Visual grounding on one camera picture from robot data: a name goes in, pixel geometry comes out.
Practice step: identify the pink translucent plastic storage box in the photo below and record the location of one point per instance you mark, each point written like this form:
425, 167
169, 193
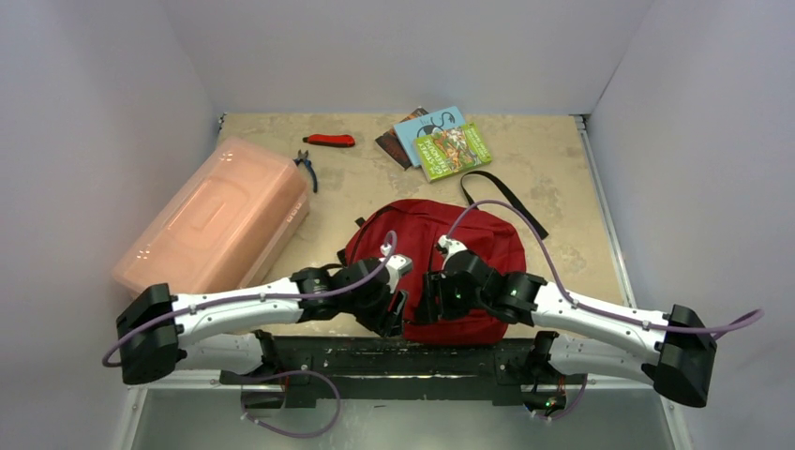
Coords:
225, 228

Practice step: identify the red utility knife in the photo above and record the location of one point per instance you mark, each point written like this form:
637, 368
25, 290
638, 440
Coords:
337, 141

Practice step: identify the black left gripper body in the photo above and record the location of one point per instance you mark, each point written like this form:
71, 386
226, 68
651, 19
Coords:
377, 311

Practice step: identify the green illustrated book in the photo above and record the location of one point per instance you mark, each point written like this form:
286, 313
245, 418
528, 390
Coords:
447, 152

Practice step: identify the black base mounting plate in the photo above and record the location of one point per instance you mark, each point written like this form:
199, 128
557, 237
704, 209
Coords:
296, 372

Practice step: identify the dark brown book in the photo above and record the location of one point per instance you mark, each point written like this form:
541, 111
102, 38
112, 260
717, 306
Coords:
390, 143

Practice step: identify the blue handled pliers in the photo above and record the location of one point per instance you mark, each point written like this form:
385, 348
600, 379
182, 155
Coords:
302, 159

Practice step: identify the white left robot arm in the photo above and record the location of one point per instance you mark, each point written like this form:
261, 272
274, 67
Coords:
160, 331

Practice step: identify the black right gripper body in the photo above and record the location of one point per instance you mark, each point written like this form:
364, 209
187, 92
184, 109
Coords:
432, 298

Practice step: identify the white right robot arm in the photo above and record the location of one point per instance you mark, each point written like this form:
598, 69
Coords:
670, 351

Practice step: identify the light blue book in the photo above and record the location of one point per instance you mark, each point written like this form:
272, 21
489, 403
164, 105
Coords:
422, 124

